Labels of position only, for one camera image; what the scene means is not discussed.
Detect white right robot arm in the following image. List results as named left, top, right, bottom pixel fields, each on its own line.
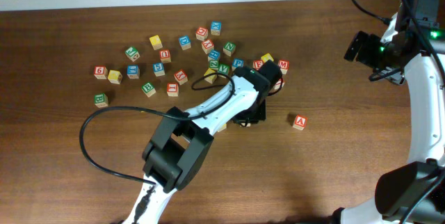
left=331, top=0, right=444, bottom=223

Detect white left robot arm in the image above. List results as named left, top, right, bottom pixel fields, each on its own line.
left=125, top=61, right=282, bottom=223

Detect red 3 wooden block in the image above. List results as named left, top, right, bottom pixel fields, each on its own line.
left=274, top=79, right=285, bottom=90

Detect red E wooden block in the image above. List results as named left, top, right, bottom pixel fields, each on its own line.
left=252, top=60, right=264, bottom=70

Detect red M wooden block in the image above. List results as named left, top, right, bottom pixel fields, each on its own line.
left=278, top=60, right=289, bottom=74

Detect blue P wooden block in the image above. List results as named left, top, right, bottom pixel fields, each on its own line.
left=232, top=58, right=244, bottom=70

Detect green V wooden block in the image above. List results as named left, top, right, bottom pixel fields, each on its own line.
left=218, top=64, right=229, bottom=76

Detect green N wooden block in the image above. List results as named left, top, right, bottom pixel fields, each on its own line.
left=223, top=42, right=236, bottom=56

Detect green Z wooden block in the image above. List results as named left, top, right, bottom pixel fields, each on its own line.
left=209, top=60, right=219, bottom=70

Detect red A wooden block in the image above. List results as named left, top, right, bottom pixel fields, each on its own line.
left=293, top=115, right=307, bottom=130

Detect yellow C wooden block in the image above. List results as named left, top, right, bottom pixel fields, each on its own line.
left=204, top=68, right=218, bottom=84

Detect blue H wooden block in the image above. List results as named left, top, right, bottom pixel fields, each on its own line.
left=208, top=50, right=220, bottom=61

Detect blue X wooden block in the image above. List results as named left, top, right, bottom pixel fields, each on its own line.
left=210, top=21, right=222, bottom=35

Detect red Q wooden block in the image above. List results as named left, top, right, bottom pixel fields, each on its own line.
left=195, top=26, right=209, bottom=41

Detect red K wooden block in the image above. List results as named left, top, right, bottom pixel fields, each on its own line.
left=174, top=70, right=188, bottom=85

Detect blue D wooden block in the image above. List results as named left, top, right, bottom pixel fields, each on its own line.
left=179, top=35, right=191, bottom=50

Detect red I wooden block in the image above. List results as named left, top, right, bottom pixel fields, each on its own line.
left=167, top=83, right=179, bottom=97

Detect red U wooden block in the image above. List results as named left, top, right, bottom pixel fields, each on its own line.
left=159, top=49, right=172, bottom=63

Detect blue 5 wooden block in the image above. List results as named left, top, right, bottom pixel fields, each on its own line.
left=152, top=63, right=165, bottom=77

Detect yellow top wooden block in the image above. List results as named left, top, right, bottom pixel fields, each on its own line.
left=149, top=35, right=163, bottom=50

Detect green B wooden block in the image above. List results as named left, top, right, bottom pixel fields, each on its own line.
left=141, top=82, right=156, bottom=97

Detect blue I wooden block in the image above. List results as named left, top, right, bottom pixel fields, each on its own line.
left=127, top=65, right=140, bottom=79

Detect green J wooden block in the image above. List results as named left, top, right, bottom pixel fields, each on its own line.
left=125, top=47, right=140, bottom=62

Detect yellow W wooden block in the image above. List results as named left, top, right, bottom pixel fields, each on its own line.
left=107, top=70, right=122, bottom=84

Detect red 6 wooden block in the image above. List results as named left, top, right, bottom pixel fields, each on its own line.
left=93, top=65, right=108, bottom=79

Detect green B left block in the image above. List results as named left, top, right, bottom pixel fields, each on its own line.
left=94, top=93, right=108, bottom=108

